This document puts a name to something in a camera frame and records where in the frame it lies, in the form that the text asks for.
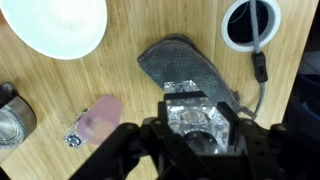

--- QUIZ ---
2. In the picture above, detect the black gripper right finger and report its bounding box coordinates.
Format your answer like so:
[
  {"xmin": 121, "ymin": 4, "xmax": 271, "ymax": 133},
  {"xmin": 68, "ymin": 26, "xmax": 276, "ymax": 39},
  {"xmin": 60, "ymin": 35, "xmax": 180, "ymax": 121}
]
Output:
[{"xmin": 216, "ymin": 101, "xmax": 241, "ymax": 148}]

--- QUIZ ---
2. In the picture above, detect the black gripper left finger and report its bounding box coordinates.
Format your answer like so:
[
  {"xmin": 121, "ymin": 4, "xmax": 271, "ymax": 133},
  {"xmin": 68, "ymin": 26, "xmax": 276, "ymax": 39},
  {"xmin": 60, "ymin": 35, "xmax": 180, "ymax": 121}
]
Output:
[{"xmin": 157, "ymin": 100, "xmax": 170, "ymax": 126}]

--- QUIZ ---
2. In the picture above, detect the square clear glass holder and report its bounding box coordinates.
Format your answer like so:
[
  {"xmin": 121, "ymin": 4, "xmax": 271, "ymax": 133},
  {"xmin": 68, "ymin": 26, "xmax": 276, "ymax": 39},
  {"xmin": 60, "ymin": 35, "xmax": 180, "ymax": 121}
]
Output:
[{"xmin": 162, "ymin": 79, "xmax": 232, "ymax": 156}]

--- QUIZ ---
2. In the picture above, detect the grey knitted cloth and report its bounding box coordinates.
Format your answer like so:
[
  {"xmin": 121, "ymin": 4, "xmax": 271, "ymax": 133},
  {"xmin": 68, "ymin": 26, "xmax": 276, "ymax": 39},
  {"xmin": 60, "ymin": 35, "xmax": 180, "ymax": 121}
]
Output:
[{"xmin": 136, "ymin": 33, "xmax": 258, "ymax": 120}]

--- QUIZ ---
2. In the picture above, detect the pink plastic cup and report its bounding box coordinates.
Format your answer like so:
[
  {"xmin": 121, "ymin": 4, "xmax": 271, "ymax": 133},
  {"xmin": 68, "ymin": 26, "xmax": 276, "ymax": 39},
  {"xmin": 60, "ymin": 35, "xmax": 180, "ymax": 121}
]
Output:
[{"xmin": 76, "ymin": 94, "xmax": 124, "ymax": 146}]

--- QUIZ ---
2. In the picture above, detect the crumpled silver foil wrapper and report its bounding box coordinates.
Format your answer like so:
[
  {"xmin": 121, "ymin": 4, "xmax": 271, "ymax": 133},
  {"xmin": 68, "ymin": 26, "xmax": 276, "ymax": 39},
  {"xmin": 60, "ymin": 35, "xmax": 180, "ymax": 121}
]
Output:
[{"xmin": 63, "ymin": 107, "xmax": 90, "ymax": 149}]

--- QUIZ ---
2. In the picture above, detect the white round plate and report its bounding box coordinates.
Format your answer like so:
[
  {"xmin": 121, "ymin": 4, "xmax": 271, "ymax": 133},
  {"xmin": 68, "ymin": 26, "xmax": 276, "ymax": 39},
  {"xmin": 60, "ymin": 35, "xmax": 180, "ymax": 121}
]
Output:
[{"xmin": 0, "ymin": 0, "xmax": 109, "ymax": 61}]

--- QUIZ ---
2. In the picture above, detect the stainless steel pot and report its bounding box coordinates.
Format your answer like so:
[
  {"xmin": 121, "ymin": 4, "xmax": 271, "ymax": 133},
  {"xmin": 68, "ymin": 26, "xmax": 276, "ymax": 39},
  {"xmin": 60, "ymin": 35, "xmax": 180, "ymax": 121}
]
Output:
[{"xmin": 0, "ymin": 82, "xmax": 38, "ymax": 150}]

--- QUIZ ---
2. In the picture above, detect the black inline cable switch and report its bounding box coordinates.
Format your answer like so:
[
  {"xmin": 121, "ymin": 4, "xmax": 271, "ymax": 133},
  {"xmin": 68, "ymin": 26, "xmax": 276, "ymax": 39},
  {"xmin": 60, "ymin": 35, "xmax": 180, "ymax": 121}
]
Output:
[{"xmin": 251, "ymin": 51, "xmax": 269, "ymax": 84}]

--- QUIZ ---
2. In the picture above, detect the white desk cable grommet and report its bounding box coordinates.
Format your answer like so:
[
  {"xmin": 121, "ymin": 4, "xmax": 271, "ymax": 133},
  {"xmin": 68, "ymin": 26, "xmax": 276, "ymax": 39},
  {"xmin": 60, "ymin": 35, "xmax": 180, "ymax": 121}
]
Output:
[{"xmin": 220, "ymin": 0, "xmax": 282, "ymax": 54}]

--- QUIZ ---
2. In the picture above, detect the grey braided cable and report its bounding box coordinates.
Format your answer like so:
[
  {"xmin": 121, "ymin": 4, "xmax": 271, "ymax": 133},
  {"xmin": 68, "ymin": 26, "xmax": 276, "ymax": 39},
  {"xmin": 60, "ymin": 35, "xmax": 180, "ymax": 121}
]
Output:
[{"xmin": 248, "ymin": 0, "xmax": 268, "ymax": 115}]

